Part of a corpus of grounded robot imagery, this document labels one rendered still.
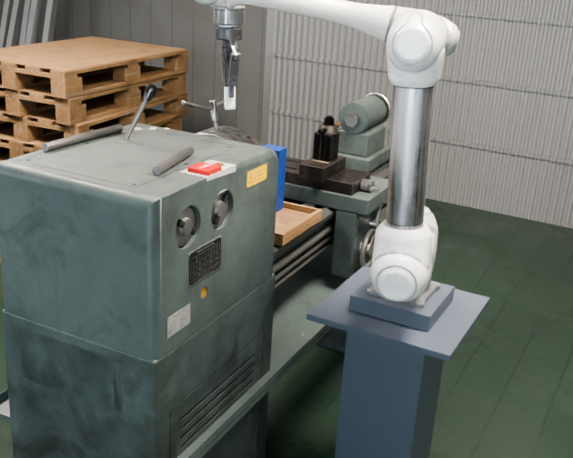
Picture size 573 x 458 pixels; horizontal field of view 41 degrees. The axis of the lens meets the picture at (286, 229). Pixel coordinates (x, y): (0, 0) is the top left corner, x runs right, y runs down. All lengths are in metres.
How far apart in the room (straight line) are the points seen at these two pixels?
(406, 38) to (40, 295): 1.07
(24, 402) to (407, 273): 1.06
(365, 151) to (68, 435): 1.82
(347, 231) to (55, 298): 1.27
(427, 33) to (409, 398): 1.09
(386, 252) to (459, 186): 3.80
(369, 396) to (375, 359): 0.13
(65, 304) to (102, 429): 0.33
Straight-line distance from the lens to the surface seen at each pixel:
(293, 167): 2.95
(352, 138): 3.36
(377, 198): 2.87
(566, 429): 3.41
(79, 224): 1.81
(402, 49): 1.89
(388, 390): 2.41
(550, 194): 5.70
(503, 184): 5.75
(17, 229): 1.95
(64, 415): 2.10
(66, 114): 4.83
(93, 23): 7.35
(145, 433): 1.94
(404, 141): 1.99
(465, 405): 3.40
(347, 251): 2.87
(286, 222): 2.62
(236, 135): 2.32
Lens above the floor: 1.79
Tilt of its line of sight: 21 degrees down
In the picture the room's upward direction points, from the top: 4 degrees clockwise
